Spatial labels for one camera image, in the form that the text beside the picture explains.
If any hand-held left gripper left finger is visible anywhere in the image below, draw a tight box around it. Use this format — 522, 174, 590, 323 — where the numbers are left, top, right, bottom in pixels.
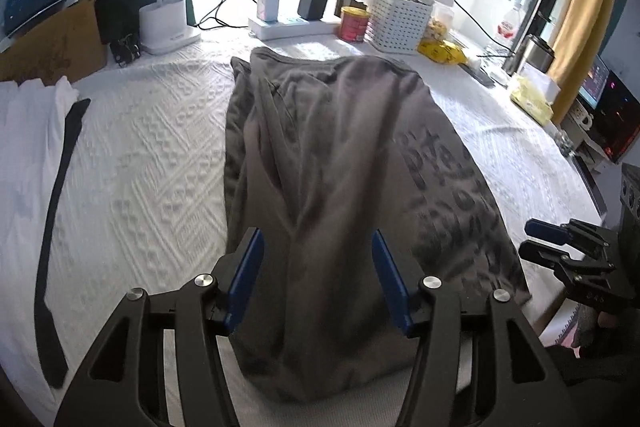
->
52, 227, 266, 427

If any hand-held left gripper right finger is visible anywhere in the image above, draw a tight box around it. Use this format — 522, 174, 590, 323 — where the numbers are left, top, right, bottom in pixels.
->
371, 228, 584, 427

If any computer monitor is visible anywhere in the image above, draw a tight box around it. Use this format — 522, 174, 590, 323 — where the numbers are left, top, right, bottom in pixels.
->
580, 54, 612, 110

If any white charger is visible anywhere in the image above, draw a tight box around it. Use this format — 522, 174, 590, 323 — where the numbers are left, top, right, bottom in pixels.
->
257, 0, 282, 22

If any white mug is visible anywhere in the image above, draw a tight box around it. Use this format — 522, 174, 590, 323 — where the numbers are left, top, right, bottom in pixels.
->
574, 103, 594, 131

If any red can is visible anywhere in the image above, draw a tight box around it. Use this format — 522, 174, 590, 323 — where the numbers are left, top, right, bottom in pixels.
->
340, 6, 372, 42

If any white folded cloth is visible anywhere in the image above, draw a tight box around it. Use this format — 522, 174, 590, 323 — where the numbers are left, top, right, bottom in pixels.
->
0, 77, 81, 268

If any black flat device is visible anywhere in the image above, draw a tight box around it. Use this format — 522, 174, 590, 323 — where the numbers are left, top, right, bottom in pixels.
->
461, 62, 497, 86

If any steel mug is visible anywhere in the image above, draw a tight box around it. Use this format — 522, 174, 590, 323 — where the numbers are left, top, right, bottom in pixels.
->
502, 33, 557, 75

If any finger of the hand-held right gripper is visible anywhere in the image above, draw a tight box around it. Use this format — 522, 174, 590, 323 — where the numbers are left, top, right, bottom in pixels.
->
525, 218, 619, 259
519, 240, 615, 281

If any computer case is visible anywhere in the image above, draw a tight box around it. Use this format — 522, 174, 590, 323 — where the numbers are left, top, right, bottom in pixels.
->
595, 72, 640, 164

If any black strap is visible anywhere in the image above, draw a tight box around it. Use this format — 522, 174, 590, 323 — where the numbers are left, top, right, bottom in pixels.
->
36, 98, 92, 388

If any black charger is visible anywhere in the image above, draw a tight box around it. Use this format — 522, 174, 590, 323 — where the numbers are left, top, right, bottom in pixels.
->
297, 0, 331, 20

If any person's right hand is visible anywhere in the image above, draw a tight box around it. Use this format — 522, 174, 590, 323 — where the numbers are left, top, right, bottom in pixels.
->
575, 304, 623, 350

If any person's dark clothing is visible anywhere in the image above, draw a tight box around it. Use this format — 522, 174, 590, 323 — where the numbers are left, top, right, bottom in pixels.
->
545, 342, 640, 427

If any long black cable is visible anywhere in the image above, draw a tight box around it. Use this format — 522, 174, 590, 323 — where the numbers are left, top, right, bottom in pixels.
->
400, 0, 516, 58

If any yellow snack packet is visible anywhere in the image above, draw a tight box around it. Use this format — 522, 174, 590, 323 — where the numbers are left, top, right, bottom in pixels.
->
417, 38, 466, 66

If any yellow curtain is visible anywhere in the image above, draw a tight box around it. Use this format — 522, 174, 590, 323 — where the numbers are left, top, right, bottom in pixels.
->
547, 0, 621, 122

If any dark grey t-shirt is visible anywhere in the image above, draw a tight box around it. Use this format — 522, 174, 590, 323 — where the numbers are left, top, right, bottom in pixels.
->
223, 47, 532, 390

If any yellow tissue pack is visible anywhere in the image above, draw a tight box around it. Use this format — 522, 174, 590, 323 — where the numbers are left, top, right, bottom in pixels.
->
509, 74, 561, 125

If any black clip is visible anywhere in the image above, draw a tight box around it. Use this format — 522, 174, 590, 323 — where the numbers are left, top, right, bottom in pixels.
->
110, 33, 141, 68

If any white textured tablecloth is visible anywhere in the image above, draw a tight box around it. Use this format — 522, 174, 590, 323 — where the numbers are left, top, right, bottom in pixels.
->
0, 32, 608, 427

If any clear jar of yellow snacks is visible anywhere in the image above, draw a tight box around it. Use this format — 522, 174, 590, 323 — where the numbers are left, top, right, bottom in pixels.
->
430, 0, 456, 38

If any white power strip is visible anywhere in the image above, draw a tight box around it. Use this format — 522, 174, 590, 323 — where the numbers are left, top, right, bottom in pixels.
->
248, 14, 341, 41

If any clear water bottle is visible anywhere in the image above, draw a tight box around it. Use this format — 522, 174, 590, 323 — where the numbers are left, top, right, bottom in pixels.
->
495, 4, 523, 52

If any white perforated basket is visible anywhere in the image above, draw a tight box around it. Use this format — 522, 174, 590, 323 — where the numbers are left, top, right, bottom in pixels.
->
367, 0, 433, 55

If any cardboard box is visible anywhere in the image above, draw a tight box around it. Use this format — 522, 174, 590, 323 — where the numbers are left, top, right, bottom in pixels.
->
0, 0, 108, 84

